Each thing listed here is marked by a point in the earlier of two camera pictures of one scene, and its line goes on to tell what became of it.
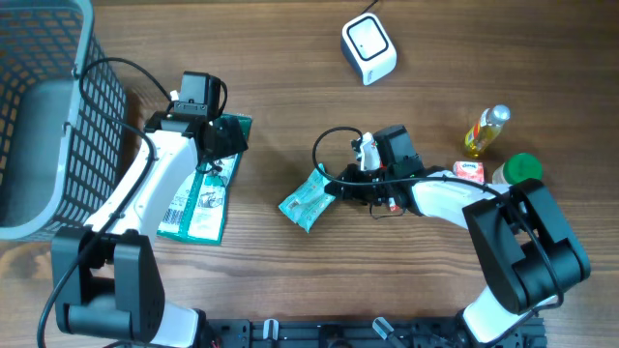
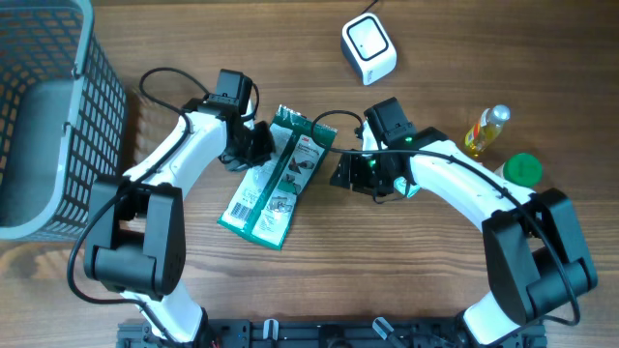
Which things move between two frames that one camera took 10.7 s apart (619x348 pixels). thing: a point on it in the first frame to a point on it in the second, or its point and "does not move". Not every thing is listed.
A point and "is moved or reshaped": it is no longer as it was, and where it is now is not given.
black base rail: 355,333 does not move
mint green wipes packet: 305,206 is moved or reshaped
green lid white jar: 517,167 does not move
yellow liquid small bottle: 486,129 does not move
